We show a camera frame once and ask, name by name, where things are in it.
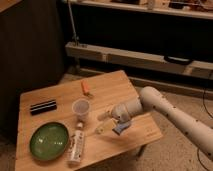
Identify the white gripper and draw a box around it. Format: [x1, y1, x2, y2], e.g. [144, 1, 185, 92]
[95, 98, 143, 134]

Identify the clear plastic cup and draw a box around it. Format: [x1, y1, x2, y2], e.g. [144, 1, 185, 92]
[72, 98, 90, 122]

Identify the white plastic bottle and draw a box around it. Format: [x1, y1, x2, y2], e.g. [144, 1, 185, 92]
[68, 122, 85, 164]

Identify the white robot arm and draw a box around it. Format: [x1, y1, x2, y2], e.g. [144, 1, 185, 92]
[97, 86, 213, 161]

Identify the metal stand pole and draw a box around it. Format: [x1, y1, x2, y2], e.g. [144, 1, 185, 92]
[67, 0, 79, 46]

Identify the blue sponge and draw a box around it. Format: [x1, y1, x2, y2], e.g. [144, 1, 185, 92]
[112, 122, 131, 135]

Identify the wooden table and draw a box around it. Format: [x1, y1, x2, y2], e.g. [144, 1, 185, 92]
[15, 70, 162, 171]

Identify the orange marker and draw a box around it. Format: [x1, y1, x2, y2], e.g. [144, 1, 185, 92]
[81, 81, 93, 98]

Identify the green bowl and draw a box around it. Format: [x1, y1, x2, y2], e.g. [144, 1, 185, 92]
[29, 122, 69, 161]

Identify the black striped block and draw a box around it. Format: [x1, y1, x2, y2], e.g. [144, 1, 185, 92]
[30, 100, 57, 115]

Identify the black handle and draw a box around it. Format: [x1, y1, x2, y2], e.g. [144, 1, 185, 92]
[164, 56, 193, 65]

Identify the wooden bench rail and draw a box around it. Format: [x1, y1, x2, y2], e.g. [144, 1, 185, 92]
[65, 42, 213, 78]

